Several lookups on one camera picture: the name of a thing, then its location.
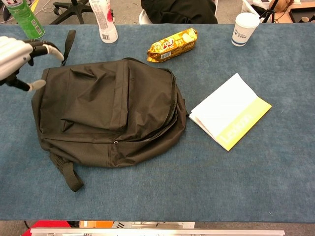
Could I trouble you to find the red panel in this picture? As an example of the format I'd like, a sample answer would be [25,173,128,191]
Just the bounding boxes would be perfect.
[31,220,72,229]

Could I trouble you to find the black fabric backpack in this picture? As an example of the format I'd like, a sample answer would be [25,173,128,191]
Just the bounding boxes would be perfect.
[31,29,189,193]

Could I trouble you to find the blue felt table cover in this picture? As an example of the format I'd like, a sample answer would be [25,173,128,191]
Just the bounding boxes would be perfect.
[0,24,315,223]

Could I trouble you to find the green cylindrical can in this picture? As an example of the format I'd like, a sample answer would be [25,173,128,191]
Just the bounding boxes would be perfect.
[5,0,46,40]

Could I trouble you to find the aluminium profile rail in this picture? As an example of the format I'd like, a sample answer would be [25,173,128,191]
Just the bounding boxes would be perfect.
[30,228,285,236]

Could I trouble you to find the gold biscuit packet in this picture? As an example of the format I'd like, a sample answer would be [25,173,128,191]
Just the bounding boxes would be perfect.
[147,28,198,63]

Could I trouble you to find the white paper cup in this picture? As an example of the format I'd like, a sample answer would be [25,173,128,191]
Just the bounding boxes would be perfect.
[231,12,260,47]

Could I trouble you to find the white chair seat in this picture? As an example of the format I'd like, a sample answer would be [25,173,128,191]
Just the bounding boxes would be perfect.
[138,9,151,25]

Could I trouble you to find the black garment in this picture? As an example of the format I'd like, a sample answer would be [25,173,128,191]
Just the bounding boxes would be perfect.
[141,0,219,25]

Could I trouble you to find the black office chair base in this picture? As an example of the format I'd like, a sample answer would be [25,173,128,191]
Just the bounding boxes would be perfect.
[50,0,114,25]

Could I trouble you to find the white yellow booklet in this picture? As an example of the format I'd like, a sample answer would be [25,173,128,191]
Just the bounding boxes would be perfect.
[188,72,273,152]

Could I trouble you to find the white plastic bottle with barcode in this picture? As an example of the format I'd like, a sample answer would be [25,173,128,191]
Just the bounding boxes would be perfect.
[88,0,119,44]

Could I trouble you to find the black tripod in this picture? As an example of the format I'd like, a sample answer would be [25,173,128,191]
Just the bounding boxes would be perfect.
[259,0,280,24]

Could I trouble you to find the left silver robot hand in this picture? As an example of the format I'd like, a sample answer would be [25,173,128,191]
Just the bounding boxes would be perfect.
[0,36,65,93]

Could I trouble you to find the white plastic crate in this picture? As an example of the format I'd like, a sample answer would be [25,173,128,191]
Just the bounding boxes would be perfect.
[241,0,261,15]

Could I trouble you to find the orange panel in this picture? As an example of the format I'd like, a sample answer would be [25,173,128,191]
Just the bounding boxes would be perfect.
[79,220,115,229]

